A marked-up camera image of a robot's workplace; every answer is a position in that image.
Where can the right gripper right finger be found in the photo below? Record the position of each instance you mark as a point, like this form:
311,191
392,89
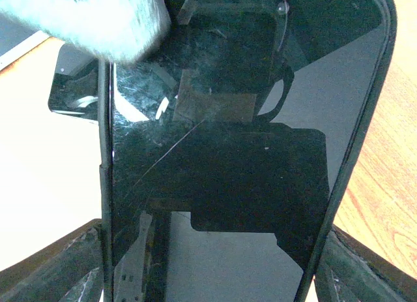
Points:
349,271

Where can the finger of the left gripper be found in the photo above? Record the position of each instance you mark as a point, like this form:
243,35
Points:
120,31

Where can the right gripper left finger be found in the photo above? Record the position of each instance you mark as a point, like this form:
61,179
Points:
70,269

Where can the black phone case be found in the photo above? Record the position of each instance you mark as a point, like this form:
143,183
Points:
352,171

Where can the phone in blue case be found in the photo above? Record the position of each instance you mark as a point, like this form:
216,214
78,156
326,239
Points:
74,90

